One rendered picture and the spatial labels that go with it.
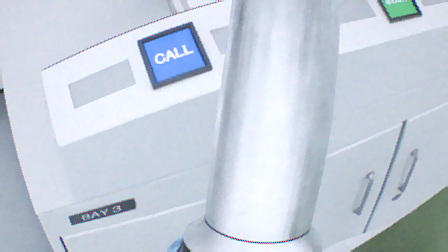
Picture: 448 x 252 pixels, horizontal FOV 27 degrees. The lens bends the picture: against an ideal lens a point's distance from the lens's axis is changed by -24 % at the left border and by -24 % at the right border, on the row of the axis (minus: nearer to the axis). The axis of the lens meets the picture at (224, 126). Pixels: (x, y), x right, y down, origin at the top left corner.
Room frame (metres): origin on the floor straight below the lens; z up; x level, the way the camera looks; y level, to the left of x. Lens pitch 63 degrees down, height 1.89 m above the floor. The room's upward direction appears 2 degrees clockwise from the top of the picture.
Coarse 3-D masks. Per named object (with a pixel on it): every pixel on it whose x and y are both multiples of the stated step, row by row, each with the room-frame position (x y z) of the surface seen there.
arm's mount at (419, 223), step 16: (416, 208) 0.39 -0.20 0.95; (432, 208) 0.38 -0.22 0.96; (400, 224) 0.38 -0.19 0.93; (416, 224) 0.37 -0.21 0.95; (432, 224) 0.36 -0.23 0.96; (368, 240) 0.38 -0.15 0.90; (384, 240) 0.37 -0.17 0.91; (400, 240) 0.36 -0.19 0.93; (416, 240) 0.35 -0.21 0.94; (432, 240) 0.34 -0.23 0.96
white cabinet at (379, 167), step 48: (432, 96) 0.62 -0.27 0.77; (336, 144) 0.56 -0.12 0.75; (384, 144) 0.59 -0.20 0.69; (432, 144) 0.63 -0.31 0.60; (144, 192) 0.47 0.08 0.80; (192, 192) 0.49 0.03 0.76; (336, 192) 0.56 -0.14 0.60; (384, 192) 0.60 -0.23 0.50; (432, 192) 0.66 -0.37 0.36; (96, 240) 0.44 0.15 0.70; (144, 240) 0.47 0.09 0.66; (336, 240) 0.58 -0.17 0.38
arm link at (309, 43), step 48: (240, 0) 0.45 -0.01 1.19; (288, 0) 0.44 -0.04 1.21; (336, 0) 0.46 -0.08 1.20; (240, 48) 0.42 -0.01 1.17; (288, 48) 0.42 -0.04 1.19; (336, 48) 0.43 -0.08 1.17; (240, 96) 0.40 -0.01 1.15; (288, 96) 0.39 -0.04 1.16; (240, 144) 0.37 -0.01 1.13; (288, 144) 0.37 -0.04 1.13; (240, 192) 0.34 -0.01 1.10; (288, 192) 0.34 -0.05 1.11; (192, 240) 0.32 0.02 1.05; (240, 240) 0.32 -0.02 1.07; (288, 240) 0.32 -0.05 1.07
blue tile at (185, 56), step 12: (168, 36) 0.56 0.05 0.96; (180, 36) 0.56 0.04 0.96; (192, 36) 0.56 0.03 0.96; (144, 48) 0.54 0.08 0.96; (156, 48) 0.54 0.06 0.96; (168, 48) 0.54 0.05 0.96; (180, 48) 0.54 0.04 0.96; (192, 48) 0.54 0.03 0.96; (156, 60) 0.53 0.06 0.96; (168, 60) 0.53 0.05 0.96; (180, 60) 0.53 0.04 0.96; (192, 60) 0.53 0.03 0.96; (156, 72) 0.52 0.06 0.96; (168, 72) 0.52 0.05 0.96; (180, 72) 0.52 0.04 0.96
